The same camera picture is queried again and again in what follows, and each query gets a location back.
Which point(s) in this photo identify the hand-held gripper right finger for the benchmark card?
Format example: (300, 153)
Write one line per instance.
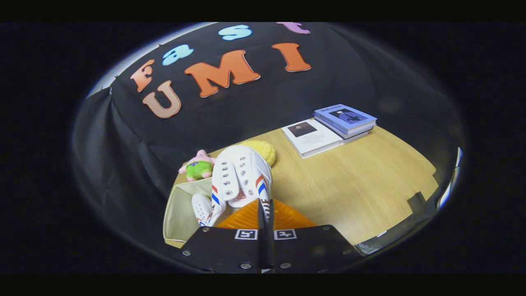
(308, 250)

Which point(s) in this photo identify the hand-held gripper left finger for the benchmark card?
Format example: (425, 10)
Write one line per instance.
(222, 250)

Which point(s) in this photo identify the white striped canvas shoe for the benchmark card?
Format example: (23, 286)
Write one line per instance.
(202, 207)
(242, 168)

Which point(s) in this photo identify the brown fabric storage box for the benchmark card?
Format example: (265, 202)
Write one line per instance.
(178, 213)

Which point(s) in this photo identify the pink and green plush toy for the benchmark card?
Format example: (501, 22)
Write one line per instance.
(198, 168)

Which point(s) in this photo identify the yellow round plush cushion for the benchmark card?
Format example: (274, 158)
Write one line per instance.
(267, 150)

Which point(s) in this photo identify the white book with dark photo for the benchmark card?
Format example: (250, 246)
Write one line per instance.
(314, 139)

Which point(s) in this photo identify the blue cover book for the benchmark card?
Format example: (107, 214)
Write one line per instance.
(345, 117)

